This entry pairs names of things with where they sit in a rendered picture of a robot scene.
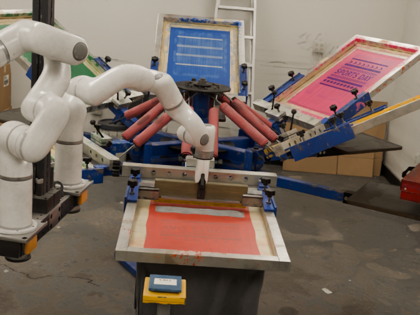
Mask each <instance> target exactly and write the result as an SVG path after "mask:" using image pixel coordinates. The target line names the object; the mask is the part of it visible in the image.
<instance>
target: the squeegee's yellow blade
mask: <svg viewBox="0 0 420 315"><path fill-rule="evenodd" d="M159 200H162V201H180V202H189V203H207V204H225V205H234V206H242V205H241V203H239V204H228V203H218V202H200V201H183V200H173V199H161V197H159Z"/></svg>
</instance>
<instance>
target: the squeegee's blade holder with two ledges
mask: <svg viewBox="0 0 420 315"><path fill-rule="evenodd" d="M161 199H173V200H183V201H200V202H210V203H228V204H239V203H240V202H239V201H231V200H221V199H197V198H194V197H177V196H161Z"/></svg>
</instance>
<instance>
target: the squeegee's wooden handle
mask: <svg viewBox="0 0 420 315"><path fill-rule="evenodd" d="M198 184H199V183H198V182H197V183H196V182H195V181H188V180H178V179H161V178H156V179H155V183H154V188H159V198H161V196H177V197H186V198H197V191H198ZM243 194H248V185H247V184H231V183H222V182H207V183H206V184H205V197H204V198H205V199H221V200H231V201H239V202H240V203H242V200H243Z"/></svg>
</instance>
